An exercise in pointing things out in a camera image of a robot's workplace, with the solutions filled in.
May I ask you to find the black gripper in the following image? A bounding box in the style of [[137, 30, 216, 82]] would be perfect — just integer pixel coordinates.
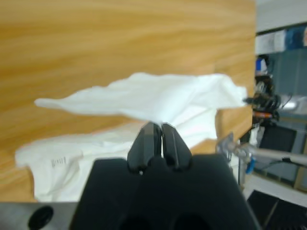
[[244, 94, 281, 120]]

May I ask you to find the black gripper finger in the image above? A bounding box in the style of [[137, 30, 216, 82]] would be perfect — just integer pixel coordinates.
[[127, 122, 163, 172], [163, 122, 192, 171]]

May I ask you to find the black ribbed mat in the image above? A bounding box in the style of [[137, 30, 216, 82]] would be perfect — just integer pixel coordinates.
[[247, 190, 307, 230]]

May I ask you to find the grey base plate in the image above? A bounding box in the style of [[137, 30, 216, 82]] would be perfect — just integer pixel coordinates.
[[215, 131, 240, 160]]

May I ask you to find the white t-shirt with small print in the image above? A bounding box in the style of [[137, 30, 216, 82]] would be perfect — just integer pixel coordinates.
[[15, 71, 249, 203]]

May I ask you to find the white shelf with boxes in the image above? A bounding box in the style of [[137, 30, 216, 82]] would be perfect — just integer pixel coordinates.
[[255, 23, 307, 56]]

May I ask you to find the black flat panel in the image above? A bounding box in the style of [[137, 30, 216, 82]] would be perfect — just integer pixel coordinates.
[[260, 126, 297, 154]]

